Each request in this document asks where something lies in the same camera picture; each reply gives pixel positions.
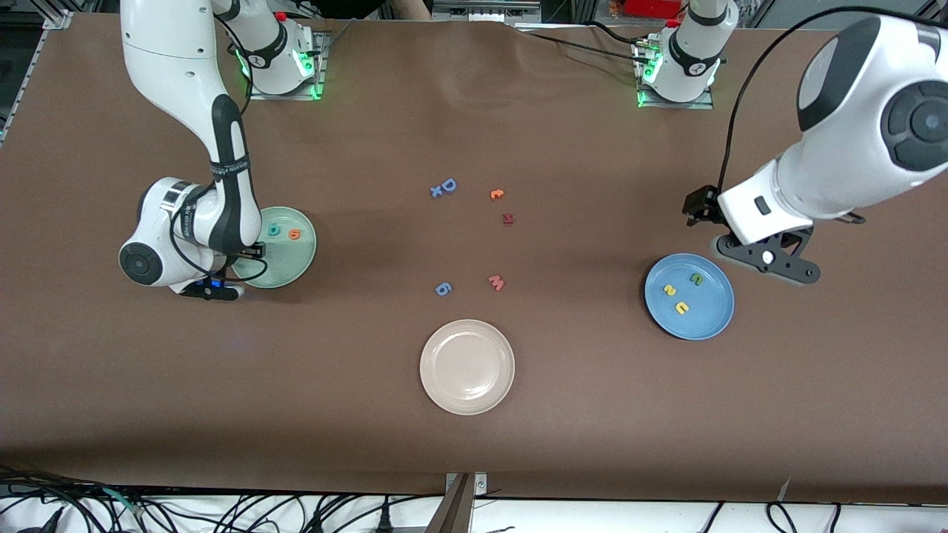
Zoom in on mint green plate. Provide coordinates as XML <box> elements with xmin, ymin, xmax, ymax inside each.
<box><xmin>231</xmin><ymin>206</ymin><xmax>318</xmax><ymax>290</ymax></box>

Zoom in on blue plate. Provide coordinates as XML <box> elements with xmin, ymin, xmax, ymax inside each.
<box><xmin>644</xmin><ymin>253</ymin><xmax>736</xmax><ymax>342</ymax></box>

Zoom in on red box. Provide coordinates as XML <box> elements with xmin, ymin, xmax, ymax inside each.
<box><xmin>625</xmin><ymin>0</ymin><xmax>687</xmax><ymax>20</ymax></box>

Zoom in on beige plate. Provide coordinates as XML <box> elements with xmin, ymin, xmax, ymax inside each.
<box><xmin>418</xmin><ymin>318</ymin><xmax>516</xmax><ymax>417</ymax></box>

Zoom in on dark metal beam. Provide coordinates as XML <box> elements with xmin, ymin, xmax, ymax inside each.
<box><xmin>424</xmin><ymin>474</ymin><xmax>475</xmax><ymax>533</ymax></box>

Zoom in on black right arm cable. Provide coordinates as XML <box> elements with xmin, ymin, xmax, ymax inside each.
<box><xmin>169</xmin><ymin>11</ymin><xmax>269</xmax><ymax>288</ymax></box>

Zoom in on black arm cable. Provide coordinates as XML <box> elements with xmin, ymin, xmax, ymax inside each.
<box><xmin>169</xmin><ymin>11</ymin><xmax>269</xmax><ymax>288</ymax></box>
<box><xmin>714</xmin><ymin>6</ymin><xmax>948</xmax><ymax>224</ymax></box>

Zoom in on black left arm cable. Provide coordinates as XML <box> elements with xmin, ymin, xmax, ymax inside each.
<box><xmin>714</xmin><ymin>6</ymin><xmax>948</xmax><ymax>224</ymax></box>

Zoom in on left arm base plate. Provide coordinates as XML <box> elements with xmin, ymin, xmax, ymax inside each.
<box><xmin>632</xmin><ymin>38</ymin><xmax>716</xmax><ymax>110</ymax></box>

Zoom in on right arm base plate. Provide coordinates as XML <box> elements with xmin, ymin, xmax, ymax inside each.
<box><xmin>247</xmin><ymin>30</ymin><xmax>327</xmax><ymax>101</ymax></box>

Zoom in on black cable on table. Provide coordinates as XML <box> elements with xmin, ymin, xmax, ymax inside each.
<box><xmin>526</xmin><ymin>30</ymin><xmax>641</xmax><ymax>63</ymax></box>
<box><xmin>589</xmin><ymin>20</ymin><xmax>654</xmax><ymax>48</ymax></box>

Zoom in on teal floor cable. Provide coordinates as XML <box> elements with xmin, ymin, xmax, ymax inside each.
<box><xmin>99</xmin><ymin>484</ymin><xmax>146</xmax><ymax>520</ymax></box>

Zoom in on black floor cable bundle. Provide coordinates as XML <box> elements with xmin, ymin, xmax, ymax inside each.
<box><xmin>0</xmin><ymin>462</ymin><xmax>417</xmax><ymax>533</ymax></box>

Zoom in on silver table edge bracket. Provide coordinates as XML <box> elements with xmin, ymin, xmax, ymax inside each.
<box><xmin>444</xmin><ymin>471</ymin><xmax>490</xmax><ymax>497</ymax></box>

